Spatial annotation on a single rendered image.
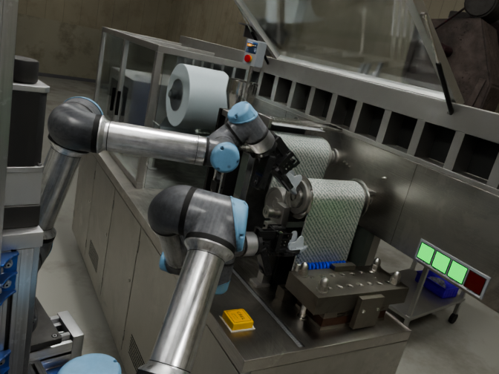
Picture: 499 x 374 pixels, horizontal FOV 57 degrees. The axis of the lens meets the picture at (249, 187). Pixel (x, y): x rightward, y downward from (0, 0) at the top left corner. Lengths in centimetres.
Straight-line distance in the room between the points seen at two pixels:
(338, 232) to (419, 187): 30
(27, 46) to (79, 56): 118
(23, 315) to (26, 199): 25
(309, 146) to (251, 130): 48
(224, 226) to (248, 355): 44
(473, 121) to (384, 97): 37
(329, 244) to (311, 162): 33
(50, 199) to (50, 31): 1078
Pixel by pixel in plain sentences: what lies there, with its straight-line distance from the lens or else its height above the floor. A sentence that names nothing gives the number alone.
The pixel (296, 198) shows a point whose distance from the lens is 150.
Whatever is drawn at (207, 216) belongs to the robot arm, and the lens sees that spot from 100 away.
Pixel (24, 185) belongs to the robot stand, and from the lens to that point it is 97.
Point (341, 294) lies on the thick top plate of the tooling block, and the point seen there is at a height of 103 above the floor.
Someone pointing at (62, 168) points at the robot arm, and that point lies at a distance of 135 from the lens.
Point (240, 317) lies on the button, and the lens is 141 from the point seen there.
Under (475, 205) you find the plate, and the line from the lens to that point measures 149.
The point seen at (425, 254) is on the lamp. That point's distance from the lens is 158.
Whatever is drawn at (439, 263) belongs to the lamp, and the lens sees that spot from 155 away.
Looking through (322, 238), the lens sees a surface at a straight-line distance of 159.
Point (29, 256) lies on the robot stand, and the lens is 100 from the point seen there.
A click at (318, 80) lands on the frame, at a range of 205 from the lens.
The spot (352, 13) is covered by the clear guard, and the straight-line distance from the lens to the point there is 162.
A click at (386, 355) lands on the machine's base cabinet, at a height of 82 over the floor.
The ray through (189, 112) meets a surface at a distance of 233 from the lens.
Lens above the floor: 168
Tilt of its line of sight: 16 degrees down
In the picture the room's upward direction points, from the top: 13 degrees clockwise
